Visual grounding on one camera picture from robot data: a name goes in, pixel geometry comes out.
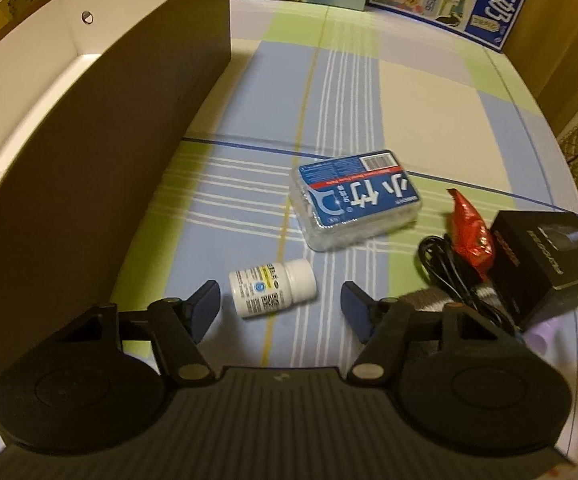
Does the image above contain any clear floss box blue label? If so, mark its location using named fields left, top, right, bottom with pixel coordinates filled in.
left=289, top=149, right=424, bottom=253

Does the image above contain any black product box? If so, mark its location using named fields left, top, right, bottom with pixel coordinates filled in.
left=489, top=209, right=578, bottom=331

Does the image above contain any grey patterned sock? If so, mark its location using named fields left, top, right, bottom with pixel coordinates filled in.
left=401, top=287, right=500, bottom=316

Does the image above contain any black cable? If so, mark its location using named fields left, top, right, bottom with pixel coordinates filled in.
left=417, top=235, right=520, bottom=333

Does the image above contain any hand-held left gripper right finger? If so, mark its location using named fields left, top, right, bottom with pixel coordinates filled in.
left=341, top=281, right=524, bottom=382

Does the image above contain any brown storage box white inside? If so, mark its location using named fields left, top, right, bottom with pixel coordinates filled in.
left=0, top=0, right=232, bottom=381

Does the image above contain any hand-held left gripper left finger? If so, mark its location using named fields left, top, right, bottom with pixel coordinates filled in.
left=71, top=280, right=220, bottom=382

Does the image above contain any red snack packet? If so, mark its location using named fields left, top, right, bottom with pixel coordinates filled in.
left=446, top=187, right=496, bottom=281

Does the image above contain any blue milk carton box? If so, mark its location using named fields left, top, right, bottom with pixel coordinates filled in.
left=366, top=0, right=542, bottom=52

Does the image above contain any brown board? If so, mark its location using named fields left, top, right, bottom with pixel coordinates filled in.
left=501, top=0, right=578, bottom=138

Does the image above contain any white pill bottle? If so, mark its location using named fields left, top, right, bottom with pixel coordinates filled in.
left=228, top=259, right=318, bottom=320

